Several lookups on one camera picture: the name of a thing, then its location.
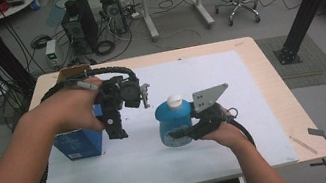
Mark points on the large black computer tower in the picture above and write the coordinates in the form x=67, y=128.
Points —
x=80, y=25

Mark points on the round white table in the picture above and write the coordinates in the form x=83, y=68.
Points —
x=17, y=7

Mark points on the light wooden table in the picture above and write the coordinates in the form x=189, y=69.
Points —
x=271, y=86

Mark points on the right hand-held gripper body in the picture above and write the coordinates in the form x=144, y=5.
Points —
x=208, y=100

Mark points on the white-legged desk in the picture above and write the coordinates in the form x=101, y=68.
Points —
x=148, y=9

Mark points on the slim black computer tower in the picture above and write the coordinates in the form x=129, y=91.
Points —
x=113, y=10

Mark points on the white power supply unit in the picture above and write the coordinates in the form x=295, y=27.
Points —
x=51, y=53

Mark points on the person's right hand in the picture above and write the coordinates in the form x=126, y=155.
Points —
x=226, y=136

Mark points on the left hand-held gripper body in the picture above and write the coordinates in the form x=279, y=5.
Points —
x=127, y=92

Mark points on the thin wooden stick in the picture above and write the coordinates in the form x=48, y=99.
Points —
x=304, y=145

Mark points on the blue cardboard box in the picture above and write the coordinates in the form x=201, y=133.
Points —
x=78, y=143

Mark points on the white board sheet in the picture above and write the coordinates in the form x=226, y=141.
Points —
x=196, y=156

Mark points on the blue bottle with white cap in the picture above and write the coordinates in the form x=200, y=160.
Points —
x=172, y=120

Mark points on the person's left hand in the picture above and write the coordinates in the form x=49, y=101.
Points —
x=72, y=107

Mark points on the grey floor mat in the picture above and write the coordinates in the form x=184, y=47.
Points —
x=319, y=67

